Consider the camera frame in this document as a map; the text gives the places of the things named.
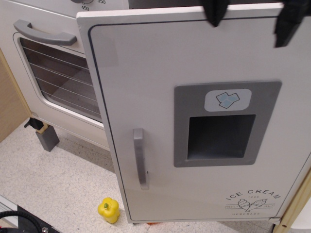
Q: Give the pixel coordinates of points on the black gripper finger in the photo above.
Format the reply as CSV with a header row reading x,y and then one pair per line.
x,y
215,10
289,20

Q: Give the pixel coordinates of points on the white toy fridge door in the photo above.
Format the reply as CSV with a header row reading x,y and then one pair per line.
x,y
226,115

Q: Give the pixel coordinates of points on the grey oven temperature knob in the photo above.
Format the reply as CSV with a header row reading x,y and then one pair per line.
x,y
82,1

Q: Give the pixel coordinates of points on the white toy oven door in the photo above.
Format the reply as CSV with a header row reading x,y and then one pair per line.
x,y
54,80

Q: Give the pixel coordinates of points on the grey kitchen leg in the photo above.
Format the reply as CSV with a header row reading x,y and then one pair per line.
x,y
48,138

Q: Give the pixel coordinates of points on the yellow toy bell pepper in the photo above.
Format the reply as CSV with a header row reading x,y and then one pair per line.
x,y
109,210

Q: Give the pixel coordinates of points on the grey fridge door handle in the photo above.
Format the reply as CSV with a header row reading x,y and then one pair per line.
x,y
138,139

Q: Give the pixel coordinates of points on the grey oven door handle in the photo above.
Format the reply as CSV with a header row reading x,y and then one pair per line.
x,y
61,39

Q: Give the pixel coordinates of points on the wooden frame post right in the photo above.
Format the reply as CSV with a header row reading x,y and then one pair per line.
x,y
296,206

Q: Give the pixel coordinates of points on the wooden frame post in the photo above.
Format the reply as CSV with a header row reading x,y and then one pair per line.
x,y
296,206
15,85

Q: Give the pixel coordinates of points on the black clamp on frame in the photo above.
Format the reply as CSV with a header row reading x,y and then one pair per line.
x,y
34,123

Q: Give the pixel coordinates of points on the wooden frame post left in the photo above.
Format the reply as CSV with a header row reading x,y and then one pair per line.
x,y
15,85

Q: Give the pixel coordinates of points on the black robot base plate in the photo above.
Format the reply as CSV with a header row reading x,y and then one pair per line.
x,y
26,222

